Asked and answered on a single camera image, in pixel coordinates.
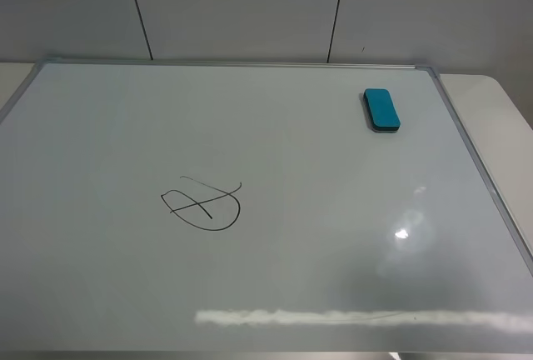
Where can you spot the white whiteboard with aluminium frame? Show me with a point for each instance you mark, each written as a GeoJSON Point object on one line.
{"type": "Point", "coordinates": [223, 207]}

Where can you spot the teal whiteboard eraser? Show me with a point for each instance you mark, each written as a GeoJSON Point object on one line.
{"type": "Point", "coordinates": [380, 110]}

